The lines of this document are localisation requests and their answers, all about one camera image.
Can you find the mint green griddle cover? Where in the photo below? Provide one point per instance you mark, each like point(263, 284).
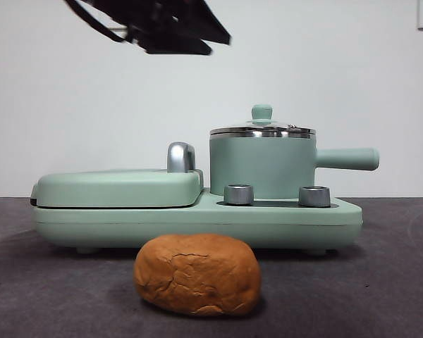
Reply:
point(109, 190)

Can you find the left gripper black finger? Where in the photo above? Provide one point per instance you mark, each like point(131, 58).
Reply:
point(201, 19)
point(179, 45)

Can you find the brown potato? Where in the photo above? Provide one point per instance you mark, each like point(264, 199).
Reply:
point(197, 274)

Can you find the silver control knob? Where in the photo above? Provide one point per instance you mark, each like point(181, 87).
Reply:
point(314, 196)
point(238, 194)

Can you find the mint green breakfast maker base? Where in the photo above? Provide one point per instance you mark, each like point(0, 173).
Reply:
point(197, 225)

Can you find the glass lid with green knob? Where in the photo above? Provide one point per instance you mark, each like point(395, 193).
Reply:
point(262, 112)

